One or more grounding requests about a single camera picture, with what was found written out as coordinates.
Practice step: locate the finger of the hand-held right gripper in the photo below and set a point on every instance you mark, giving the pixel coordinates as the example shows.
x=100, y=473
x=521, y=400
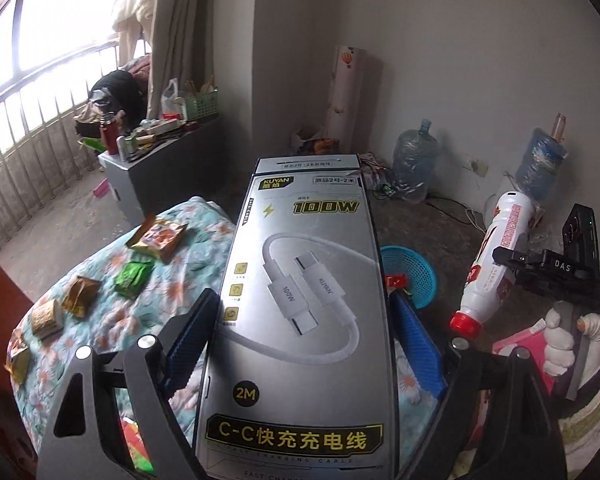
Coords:
x=512, y=258

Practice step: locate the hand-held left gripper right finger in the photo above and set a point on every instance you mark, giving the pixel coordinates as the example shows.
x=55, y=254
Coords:
x=420, y=352

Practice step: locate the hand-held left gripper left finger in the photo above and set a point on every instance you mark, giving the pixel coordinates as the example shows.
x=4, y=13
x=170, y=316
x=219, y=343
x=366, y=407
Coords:
x=190, y=342

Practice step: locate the white strawberry drink bottle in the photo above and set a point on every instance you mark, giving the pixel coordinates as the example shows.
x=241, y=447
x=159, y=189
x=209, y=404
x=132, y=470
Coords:
x=485, y=292

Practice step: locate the red wrapper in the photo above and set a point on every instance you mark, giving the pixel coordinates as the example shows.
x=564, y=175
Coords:
x=396, y=281

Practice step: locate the blue plastic wastebasket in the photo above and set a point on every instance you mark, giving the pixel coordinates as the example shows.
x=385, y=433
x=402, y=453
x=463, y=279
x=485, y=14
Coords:
x=420, y=270

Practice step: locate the person's right hand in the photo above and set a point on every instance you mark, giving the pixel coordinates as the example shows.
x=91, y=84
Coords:
x=560, y=345

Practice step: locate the floral blanket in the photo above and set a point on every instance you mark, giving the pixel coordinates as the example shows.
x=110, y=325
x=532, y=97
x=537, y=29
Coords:
x=105, y=342

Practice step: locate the green wrapper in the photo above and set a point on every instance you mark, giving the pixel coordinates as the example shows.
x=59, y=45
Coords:
x=132, y=279

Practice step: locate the pink cloth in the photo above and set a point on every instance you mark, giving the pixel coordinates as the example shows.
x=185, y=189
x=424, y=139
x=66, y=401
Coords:
x=517, y=347

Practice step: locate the gold and brown snack wrapper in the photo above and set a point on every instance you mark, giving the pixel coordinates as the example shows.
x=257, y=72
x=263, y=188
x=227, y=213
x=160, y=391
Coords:
x=157, y=237

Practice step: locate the grey cabinet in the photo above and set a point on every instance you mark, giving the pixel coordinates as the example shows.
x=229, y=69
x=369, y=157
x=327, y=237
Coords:
x=170, y=180

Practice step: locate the small pink item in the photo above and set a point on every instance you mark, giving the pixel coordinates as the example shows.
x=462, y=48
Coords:
x=101, y=190

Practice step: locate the red thermos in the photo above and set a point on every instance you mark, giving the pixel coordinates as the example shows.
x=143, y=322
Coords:
x=110, y=135

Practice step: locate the orange snack bag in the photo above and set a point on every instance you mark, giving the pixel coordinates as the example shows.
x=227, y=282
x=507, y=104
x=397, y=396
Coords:
x=317, y=145

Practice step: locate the printed wallpaper roll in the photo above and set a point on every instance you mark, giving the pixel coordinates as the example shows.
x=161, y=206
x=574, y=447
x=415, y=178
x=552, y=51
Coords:
x=345, y=90

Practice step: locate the green plastic basket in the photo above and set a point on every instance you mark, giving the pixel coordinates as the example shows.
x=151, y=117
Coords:
x=200, y=105

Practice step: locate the white plastic bag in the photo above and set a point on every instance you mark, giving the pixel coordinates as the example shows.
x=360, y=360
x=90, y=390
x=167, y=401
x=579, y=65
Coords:
x=172, y=102

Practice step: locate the metal window railing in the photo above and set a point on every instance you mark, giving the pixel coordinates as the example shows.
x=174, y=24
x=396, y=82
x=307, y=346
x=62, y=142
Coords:
x=30, y=160

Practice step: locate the black bag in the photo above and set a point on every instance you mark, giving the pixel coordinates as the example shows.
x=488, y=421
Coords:
x=115, y=95

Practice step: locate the beige curtain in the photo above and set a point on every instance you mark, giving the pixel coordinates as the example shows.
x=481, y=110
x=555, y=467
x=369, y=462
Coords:
x=180, y=35

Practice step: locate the hanging beige garment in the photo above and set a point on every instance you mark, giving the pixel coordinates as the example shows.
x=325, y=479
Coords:
x=135, y=10

